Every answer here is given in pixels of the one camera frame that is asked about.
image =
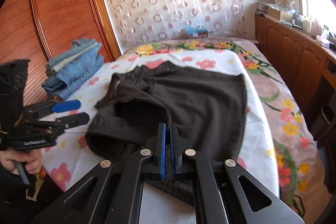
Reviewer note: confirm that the pink floral bedspread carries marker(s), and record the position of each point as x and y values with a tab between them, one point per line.
280	150

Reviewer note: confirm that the brown wooden wardrobe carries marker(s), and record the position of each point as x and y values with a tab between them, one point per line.
38	30

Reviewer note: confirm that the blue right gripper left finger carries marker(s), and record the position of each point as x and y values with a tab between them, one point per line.
160	147

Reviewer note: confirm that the person's left hand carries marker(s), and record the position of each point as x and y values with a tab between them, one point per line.
33	160

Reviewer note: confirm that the cardboard box with blue bag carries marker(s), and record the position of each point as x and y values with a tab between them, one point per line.
192	32

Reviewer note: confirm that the white floral towel sheet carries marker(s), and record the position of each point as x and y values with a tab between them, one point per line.
130	190

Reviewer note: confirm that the black shorts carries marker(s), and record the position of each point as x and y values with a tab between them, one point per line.
209	109

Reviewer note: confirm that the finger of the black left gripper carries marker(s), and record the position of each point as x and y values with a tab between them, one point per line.
75	120

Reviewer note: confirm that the pink bottle on sideboard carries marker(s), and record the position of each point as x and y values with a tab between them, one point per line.
316	29

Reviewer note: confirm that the folded blue jeans stack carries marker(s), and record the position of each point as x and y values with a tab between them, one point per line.
69	70

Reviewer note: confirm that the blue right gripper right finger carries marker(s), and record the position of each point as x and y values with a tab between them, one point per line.
176	151

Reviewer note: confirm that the cardboard box on sideboard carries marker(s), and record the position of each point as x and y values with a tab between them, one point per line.
279	15

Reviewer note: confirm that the wooden sideboard cabinet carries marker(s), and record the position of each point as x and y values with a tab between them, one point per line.
307	68

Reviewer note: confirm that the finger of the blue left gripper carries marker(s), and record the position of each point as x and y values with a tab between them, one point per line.
66	106

